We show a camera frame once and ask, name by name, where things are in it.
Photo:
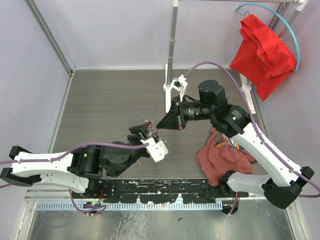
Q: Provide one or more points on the black mounting plate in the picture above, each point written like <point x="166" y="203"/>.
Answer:
<point x="157" y="191"/>

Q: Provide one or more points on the metal rack pole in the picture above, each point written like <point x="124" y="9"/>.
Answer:
<point x="169" y="66"/>

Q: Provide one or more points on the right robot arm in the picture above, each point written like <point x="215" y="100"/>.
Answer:
<point x="284" y="180"/>

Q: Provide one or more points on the white pole base foot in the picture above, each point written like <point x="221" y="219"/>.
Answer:
<point x="167" y="91"/>

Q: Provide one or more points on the metal keyring with keys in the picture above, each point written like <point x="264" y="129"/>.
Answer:
<point x="153" y="132"/>

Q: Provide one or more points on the blue clothes hanger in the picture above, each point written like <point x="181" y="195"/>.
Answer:
<point x="297" y="47"/>

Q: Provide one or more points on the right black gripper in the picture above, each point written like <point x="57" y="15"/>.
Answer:
<point x="170" y="121"/>

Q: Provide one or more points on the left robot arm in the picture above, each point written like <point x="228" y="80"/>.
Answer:
<point x="81" y="168"/>

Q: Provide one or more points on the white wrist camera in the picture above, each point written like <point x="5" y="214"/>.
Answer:
<point x="180" y="84"/>
<point x="156" y="149"/>

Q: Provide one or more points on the aluminium corner profile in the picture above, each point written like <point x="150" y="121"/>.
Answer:
<point x="44" y="19"/>

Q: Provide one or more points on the red cloth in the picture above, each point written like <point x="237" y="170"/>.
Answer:
<point x="262" y="57"/>

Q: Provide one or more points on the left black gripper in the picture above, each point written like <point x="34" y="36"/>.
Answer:
<point x="141" y="131"/>

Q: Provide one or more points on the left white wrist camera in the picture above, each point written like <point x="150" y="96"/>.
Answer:
<point x="156" y="149"/>

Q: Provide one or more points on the slotted cable duct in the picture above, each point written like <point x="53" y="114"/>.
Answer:
<point x="175" y="206"/>

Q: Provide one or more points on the maroon printed t-shirt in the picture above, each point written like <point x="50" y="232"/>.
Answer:
<point x="222" y="154"/>

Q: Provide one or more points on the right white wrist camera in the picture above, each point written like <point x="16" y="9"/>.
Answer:
<point x="180" y="84"/>

